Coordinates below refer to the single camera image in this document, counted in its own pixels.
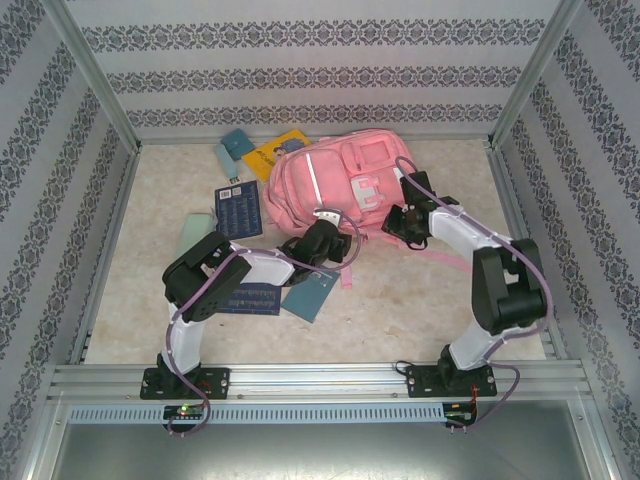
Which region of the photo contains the light blue pencil case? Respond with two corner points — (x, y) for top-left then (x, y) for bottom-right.
(214, 143), (242, 184)

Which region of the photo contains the aluminium side rail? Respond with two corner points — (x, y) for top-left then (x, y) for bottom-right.
(485, 142), (570, 360)
(66, 142), (144, 365)

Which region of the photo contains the grey slotted cable duct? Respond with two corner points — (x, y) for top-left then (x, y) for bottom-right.
(66, 403), (447, 425)

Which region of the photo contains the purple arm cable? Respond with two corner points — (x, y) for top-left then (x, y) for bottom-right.
(164, 212), (365, 440)
(394, 155), (555, 432)

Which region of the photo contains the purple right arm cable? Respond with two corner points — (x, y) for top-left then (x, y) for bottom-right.
(394, 155), (555, 432)

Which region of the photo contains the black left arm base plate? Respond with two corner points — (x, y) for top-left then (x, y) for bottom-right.
(141, 366), (232, 402)

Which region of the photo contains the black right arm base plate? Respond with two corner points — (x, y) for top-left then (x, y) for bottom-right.
(404, 363), (499, 400)

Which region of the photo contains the aluminium mounting rail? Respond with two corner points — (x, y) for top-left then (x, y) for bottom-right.
(47, 362), (589, 401)

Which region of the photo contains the teal notebook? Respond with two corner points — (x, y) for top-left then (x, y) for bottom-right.
(280, 269), (341, 324)

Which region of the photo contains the circuit board with green light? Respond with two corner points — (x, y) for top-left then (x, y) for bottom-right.
(163, 404), (207, 420)

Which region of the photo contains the circuit board with red wires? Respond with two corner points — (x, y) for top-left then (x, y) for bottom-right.
(444, 401), (479, 426)

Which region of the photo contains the light green case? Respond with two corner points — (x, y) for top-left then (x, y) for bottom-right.
(179, 213), (221, 251)

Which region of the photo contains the grey metal sheet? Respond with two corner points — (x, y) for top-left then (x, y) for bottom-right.
(47, 422), (596, 480)

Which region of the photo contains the yellow book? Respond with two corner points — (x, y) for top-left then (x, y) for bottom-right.
(241, 128), (312, 184)

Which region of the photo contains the navy booklet with QR stickers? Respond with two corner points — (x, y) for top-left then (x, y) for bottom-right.
(219, 282), (282, 317)

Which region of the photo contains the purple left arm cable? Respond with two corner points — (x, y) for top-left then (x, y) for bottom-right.
(164, 212), (365, 440)

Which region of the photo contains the pink student backpack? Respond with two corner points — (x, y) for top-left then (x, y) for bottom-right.
(262, 128), (474, 292)

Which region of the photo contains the aluminium frame post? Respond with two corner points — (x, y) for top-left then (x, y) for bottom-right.
(484, 0), (586, 151)
(42, 0), (144, 154)

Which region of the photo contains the navy booklet with barcode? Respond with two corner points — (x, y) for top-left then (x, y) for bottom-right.
(214, 180), (264, 239)

